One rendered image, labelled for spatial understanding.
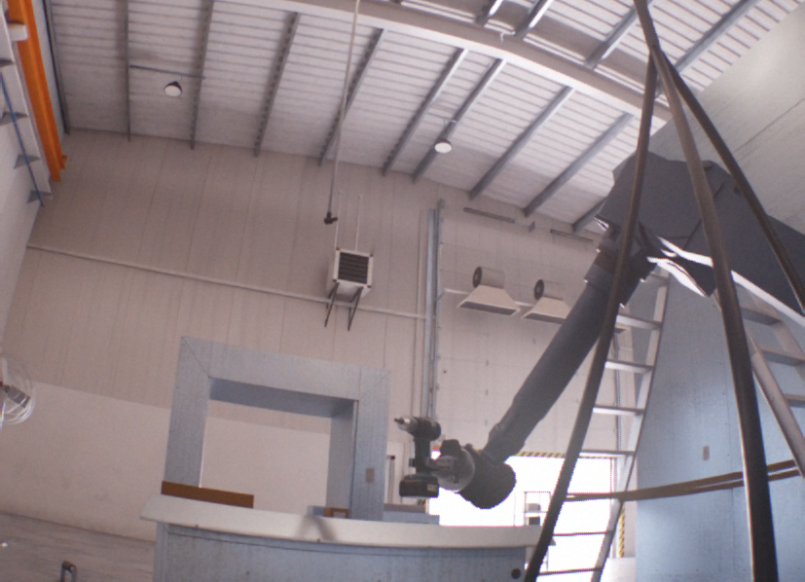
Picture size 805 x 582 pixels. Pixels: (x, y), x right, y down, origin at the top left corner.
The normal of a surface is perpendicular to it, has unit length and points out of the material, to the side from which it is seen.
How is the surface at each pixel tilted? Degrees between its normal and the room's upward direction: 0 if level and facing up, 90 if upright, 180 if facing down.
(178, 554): 90
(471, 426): 90
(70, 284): 90
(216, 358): 90
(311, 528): 68
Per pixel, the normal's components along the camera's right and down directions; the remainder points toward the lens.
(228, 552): 0.37, -0.36
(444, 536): 0.36, -0.68
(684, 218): -0.70, -0.32
